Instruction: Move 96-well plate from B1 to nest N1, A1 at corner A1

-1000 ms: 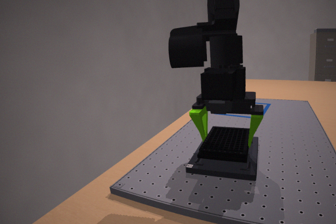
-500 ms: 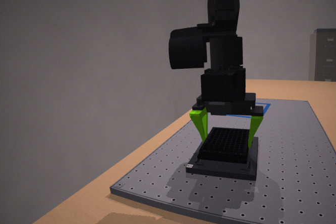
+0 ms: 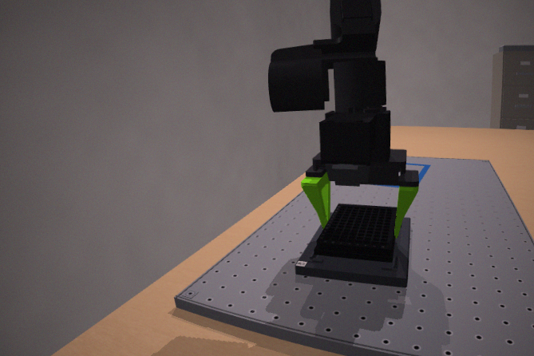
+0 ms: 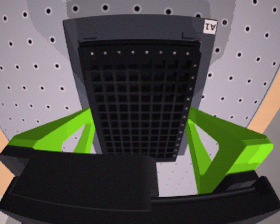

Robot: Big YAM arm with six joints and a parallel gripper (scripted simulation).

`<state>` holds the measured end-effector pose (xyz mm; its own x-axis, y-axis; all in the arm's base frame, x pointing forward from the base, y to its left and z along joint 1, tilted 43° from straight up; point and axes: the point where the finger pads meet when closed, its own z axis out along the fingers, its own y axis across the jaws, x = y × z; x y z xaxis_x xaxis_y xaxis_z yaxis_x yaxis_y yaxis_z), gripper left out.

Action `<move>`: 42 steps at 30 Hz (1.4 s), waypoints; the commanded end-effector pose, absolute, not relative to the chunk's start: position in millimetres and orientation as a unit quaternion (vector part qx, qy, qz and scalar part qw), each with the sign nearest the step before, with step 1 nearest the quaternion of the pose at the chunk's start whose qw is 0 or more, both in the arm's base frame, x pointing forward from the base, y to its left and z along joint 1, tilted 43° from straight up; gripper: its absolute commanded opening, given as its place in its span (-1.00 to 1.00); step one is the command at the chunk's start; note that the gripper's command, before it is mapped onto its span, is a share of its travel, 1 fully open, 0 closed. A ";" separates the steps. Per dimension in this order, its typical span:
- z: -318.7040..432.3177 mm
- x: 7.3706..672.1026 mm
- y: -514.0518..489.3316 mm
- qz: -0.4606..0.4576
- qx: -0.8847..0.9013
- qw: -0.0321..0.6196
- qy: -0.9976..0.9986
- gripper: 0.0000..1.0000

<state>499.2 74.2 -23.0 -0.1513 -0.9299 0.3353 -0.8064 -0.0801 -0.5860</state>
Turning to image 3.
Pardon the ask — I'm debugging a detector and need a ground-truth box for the blue tape outline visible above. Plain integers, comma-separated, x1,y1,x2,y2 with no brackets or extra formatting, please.
379,164,430,188

